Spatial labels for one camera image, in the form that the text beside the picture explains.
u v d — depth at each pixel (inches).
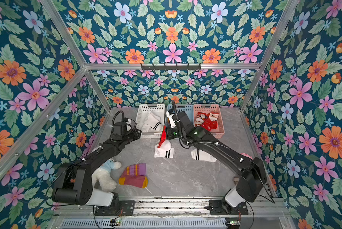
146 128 41.0
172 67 36.6
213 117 43.5
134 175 33.0
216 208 29.5
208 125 41.0
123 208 28.9
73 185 17.0
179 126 22.0
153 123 41.4
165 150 37.6
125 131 28.5
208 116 43.8
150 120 41.4
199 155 36.6
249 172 17.4
